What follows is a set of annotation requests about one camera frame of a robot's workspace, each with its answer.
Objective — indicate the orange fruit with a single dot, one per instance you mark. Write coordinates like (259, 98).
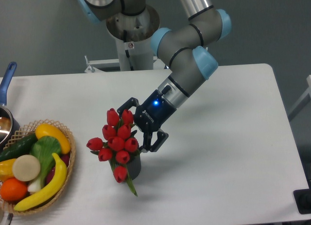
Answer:
(13, 190)

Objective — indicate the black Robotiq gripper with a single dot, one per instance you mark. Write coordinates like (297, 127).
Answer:
(149, 117)

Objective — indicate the grey ribbed vase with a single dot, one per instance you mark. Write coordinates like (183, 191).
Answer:
(133, 166)

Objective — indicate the yellow banana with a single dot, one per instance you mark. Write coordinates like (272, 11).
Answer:
(46, 193)

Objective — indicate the yellow squash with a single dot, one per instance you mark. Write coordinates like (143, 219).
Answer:
(46, 129)

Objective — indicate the red tulip bouquet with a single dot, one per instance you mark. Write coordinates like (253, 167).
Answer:
(118, 142)

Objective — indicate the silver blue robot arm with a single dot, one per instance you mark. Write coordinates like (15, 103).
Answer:
(184, 51)

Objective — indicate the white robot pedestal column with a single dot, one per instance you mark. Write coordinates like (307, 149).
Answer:
(132, 36)

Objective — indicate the blue handled saucepan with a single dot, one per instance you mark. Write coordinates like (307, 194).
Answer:
(8, 124)

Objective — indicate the beige round disc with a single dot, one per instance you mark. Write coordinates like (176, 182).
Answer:
(26, 168)

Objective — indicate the green cucumber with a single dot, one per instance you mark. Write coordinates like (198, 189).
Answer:
(19, 148)

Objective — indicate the white metal base frame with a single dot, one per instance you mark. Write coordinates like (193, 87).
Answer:
(109, 65)

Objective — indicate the yellow bell pepper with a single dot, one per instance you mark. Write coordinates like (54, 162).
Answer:
(6, 171)

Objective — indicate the black device at table edge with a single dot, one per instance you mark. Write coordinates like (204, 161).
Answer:
(303, 200)

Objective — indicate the green bok choy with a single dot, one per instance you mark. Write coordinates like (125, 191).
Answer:
(43, 150)

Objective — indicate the dark red vegetable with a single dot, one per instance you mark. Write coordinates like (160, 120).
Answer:
(65, 159)

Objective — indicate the woven wicker basket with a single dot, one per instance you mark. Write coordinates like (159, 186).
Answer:
(25, 131)

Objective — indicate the white frame at right edge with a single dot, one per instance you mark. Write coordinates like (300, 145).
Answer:
(301, 102)

